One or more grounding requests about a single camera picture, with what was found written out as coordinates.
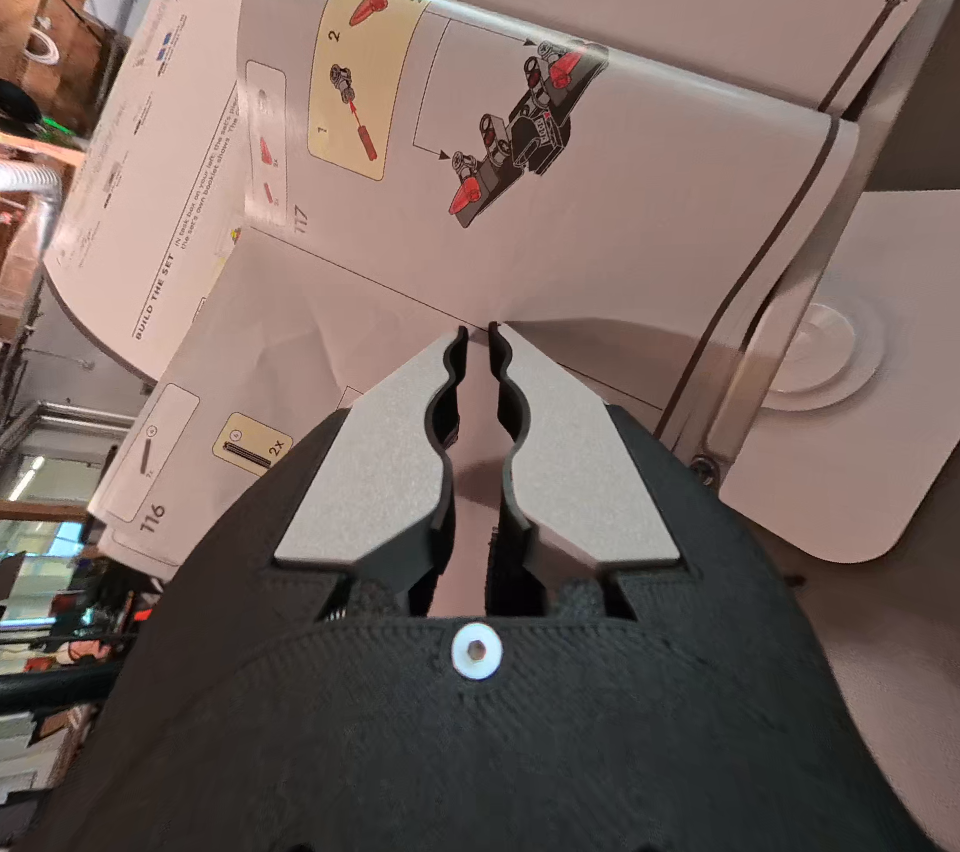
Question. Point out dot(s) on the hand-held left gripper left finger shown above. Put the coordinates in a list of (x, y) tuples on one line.
[(375, 477)]

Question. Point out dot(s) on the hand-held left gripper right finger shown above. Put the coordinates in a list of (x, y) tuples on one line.
[(585, 484)]

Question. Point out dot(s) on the lego instruction booklet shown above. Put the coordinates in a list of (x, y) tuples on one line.
[(600, 229)]

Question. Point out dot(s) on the white metal book stand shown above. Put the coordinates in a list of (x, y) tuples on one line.
[(825, 477)]

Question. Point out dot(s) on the white printed task sheet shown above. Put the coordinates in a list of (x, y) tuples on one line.
[(150, 154)]

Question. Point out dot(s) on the silver ventilation duct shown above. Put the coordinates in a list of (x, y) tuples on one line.
[(30, 191)]

